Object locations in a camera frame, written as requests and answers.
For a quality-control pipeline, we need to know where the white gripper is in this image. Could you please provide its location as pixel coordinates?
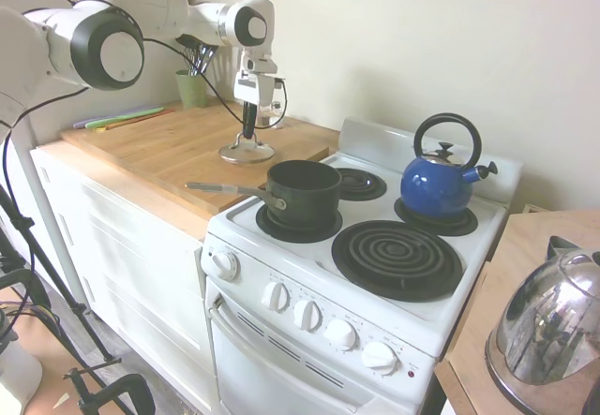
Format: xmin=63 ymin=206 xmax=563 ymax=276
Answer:
xmin=232 ymin=52 xmax=278 ymax=139

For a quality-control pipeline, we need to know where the black coil burner under pot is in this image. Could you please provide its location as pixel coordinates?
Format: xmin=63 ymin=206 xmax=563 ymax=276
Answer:
xmin=255 ymin=199 xmax=345 ymax=245

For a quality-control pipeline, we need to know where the green utensil holder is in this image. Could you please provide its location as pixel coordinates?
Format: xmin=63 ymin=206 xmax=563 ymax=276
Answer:
xmin=175 ymin=69 xmax=208 ymax=110

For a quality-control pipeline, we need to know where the dark kitchen utensil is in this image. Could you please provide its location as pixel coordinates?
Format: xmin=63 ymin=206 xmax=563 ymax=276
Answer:
xmin=198 ymin=44 xmax=219 ymax=78

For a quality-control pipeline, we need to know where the large wooden butcher block board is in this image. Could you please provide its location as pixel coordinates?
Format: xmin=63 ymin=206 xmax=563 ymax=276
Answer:
xmin=59 ymin=102 xmax=340 ymax=215

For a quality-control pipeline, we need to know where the metal whisk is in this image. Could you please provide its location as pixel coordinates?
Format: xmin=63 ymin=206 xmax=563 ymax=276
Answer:
xmin=179 ymin=42 xmax=207 ymax=78

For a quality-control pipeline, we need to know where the red orange flat utensil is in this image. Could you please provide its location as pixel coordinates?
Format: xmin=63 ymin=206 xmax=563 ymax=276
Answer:
xmin=104 ymin=109 xmax=177 ymax=131

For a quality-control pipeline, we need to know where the green flat utensil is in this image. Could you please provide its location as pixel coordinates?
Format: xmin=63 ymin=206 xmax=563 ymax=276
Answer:
xmin=84 ymin=106 xmax=166 ymax=130

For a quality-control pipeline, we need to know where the small black coil burner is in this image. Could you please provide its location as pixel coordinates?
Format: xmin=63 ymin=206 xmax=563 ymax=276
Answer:
xmin=334 ymin=167 xmax=388 ymax=201

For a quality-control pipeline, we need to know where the white oven control knob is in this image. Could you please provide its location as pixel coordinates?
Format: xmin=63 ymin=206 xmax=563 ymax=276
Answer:
xmin=212 ymin=250 xmax=241 ymax=281

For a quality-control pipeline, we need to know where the white burner knob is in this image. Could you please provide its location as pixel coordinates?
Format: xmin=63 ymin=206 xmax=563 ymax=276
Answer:
xmin=361 ymin=340 xmax=401 ymax=376
xmin=262 ymin=281 xmax=292 ymax=313
xmin=292 ymin=299 xmax=323 ymax=333
xmin=323 ymin=319 xmax=359 ymax=348

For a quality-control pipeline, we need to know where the white base cabinet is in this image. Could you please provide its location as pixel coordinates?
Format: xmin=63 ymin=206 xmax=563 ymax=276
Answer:
xmin=29 ymin=144 xmax=221 ymax=415

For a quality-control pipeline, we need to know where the large black coil burner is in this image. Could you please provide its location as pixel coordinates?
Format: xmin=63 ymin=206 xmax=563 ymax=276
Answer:
xmin=331 ymin=219 xmax=465 ymax=304

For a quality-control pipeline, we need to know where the white stand pole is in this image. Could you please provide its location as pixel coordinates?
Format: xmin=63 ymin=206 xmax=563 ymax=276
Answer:
xmin=7 ymin=117 xmax=91 ymax=314

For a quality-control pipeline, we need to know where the black coil burner under kettle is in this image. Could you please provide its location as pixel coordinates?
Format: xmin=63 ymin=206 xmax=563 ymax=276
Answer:
xmin=393 ymin=196 xmax=480 ymax=238

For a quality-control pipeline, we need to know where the white electric stove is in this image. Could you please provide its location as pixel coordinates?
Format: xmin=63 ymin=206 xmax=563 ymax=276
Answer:
xmin=200 ymin=117 xmax=524 ymax=415

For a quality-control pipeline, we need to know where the black tripod stand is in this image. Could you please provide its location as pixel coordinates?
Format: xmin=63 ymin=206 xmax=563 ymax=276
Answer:
xmin=0 ymin=183 xmax=124 ymax=415

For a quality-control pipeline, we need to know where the black clamp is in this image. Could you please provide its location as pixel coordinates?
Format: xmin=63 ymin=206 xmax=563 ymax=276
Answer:
xmin=62 ymin=357 xmax=157 ymax=415

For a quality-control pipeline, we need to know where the white plastic jug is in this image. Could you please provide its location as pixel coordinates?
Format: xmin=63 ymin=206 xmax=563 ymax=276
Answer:
xmin=0 ymin=329 xmax=44 ymax=415

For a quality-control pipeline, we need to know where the shiny steel kettle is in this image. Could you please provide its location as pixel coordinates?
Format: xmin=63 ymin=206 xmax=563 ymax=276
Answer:
xmin=484 ymin=235 xmax=600 ymax=412

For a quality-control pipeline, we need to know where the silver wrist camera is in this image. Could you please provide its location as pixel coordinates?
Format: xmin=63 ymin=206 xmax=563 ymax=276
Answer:
xmin=256 ymin=73 xmax=287 ymax=90

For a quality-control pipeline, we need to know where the dark pot with long handle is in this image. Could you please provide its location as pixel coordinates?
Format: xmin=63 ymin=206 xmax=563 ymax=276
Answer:
xmin=184 ymin=159 xmax=344 ymax=230

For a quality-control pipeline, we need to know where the blue kettle with black handle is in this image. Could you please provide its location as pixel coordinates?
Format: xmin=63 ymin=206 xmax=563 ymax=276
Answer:
xmin=399 ymin=111 xmax=500 ymax=217

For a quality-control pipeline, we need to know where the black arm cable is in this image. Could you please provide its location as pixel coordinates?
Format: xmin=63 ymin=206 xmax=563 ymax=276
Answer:
xmin=0 ymin=85 xmax=93 ymax=189

